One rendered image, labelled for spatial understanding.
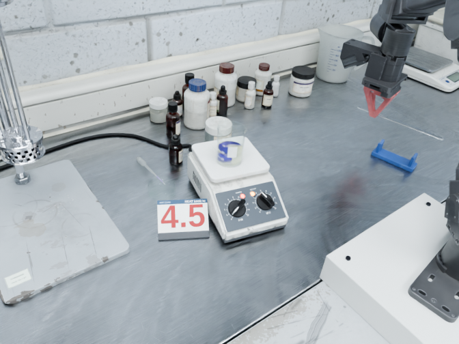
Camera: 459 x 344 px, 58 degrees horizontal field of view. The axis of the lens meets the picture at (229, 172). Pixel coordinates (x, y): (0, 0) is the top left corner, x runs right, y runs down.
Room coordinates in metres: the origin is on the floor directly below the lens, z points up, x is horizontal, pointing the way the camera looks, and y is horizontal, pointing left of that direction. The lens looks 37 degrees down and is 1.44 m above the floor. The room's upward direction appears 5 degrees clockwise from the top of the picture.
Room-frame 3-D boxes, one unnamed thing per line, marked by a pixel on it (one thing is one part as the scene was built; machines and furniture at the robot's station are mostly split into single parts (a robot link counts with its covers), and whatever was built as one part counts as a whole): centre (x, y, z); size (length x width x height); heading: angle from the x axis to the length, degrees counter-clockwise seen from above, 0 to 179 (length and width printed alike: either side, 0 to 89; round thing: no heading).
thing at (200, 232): (0.53, 0.07, 0.92); 0.09 x 0.06 x 0.04; 102
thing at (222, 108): (0.97, 0.04, 0.94); 0.03 x 0.03 x 0.08
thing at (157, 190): (0.62, 0.13, 0.91); 0.06 x 0.06 x 0.02
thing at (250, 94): (1.01, -0.04, 0.94); 0.03 x 0.03 x 0.07
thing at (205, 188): (0.62, -0.01, 0.94); 0.22 x 0.13 x 0.08; 27
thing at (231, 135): (0.63, 0.00, 1.02); 0.06 x 0.05 x 0.08; 40
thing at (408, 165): (0.81, -0.38, 0.92); 0.10 x 0.03 x 0.04; 54
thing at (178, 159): (0.73, 0.12, 0.93); 0.03 x 0.03 x 0.07
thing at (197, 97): (0.90, 0.09, 0.96); 0.06 x 0.06 x 0.11
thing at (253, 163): (0.65, 0.00, 0.98); 0.12 x 0.12 x 0.01; 27
